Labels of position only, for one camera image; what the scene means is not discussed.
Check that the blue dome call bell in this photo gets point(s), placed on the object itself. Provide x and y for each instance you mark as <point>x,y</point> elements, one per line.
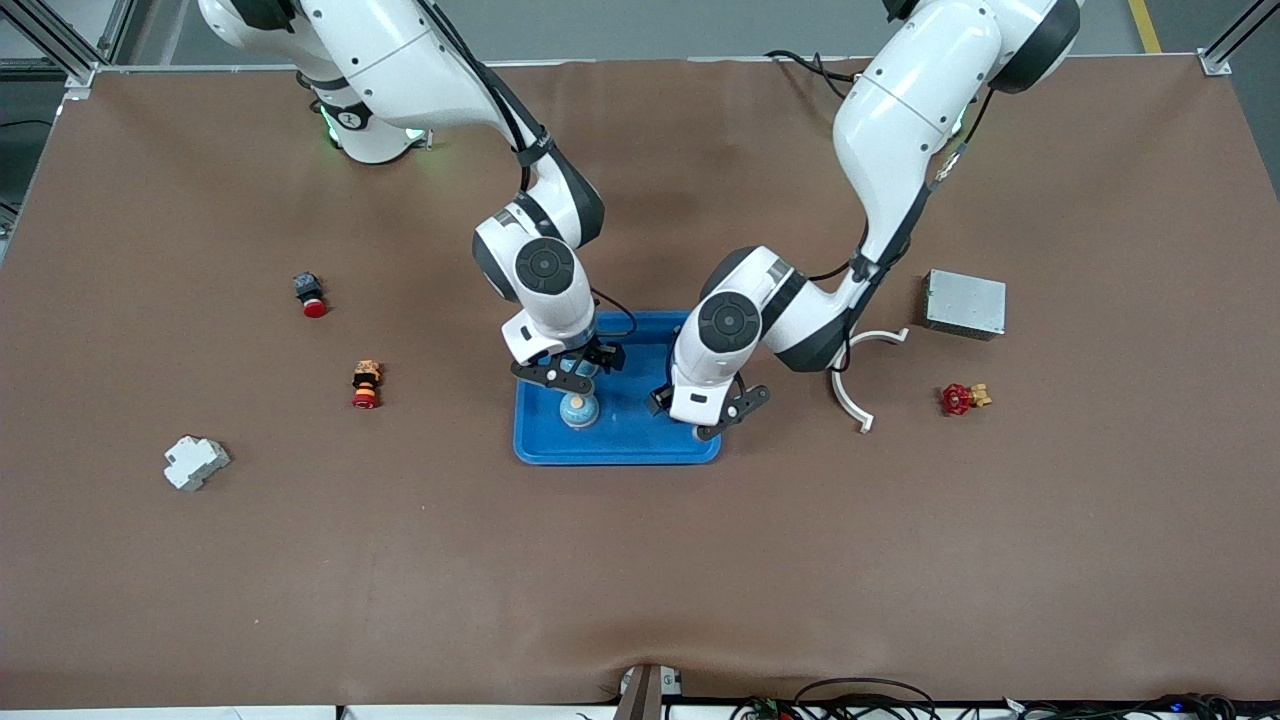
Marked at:
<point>572,368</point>
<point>579,410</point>

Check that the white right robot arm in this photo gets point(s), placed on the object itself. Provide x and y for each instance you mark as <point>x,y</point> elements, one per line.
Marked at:
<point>400,60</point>

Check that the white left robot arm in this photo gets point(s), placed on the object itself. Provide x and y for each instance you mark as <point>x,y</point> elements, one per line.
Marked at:
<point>900,130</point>

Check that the blue plastic tray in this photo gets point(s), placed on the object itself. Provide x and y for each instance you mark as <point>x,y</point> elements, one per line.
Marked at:
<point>620,445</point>

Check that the brass valve red handwheel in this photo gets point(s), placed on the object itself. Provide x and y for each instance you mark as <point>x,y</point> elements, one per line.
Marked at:
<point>957,399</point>

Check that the red emergency stop button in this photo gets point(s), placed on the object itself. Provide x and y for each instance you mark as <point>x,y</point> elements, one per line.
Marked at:
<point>310,298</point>

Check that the silver metal power supply box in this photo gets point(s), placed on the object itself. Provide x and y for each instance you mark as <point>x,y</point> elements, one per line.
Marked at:
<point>965,303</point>

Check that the yellow red push button switch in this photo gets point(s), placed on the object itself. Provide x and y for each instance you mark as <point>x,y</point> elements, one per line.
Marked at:
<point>367,385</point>

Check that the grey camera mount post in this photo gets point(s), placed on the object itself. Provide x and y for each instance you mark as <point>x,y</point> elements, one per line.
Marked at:
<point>645,695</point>

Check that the white rail circuit breaker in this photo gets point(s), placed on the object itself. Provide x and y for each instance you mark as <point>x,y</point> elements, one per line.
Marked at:
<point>195,463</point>

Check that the aluminium frame profile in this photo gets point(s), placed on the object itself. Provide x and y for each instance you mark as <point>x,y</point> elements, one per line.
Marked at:
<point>1215,62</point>
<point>60,45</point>

